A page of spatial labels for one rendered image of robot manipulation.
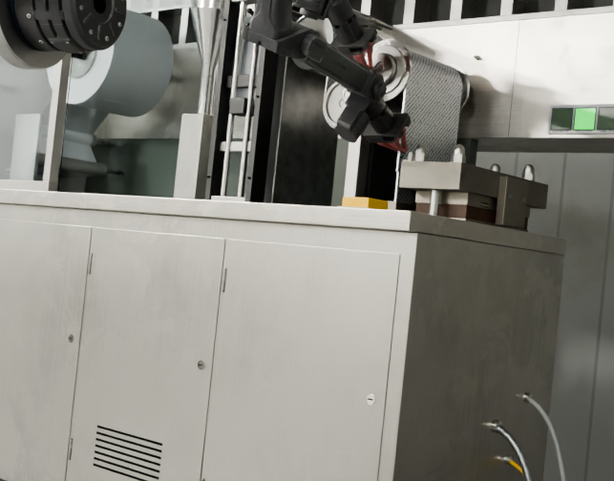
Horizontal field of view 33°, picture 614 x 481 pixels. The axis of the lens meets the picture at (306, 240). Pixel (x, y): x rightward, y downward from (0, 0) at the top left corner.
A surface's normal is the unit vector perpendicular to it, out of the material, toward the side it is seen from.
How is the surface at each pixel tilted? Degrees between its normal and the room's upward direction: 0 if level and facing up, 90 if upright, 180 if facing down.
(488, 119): 90
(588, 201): 90
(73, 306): 90
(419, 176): 90
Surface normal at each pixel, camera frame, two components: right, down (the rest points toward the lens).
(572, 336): -0.41, -0.06
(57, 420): -0.65, -0.08
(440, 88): 0.75, 0.06
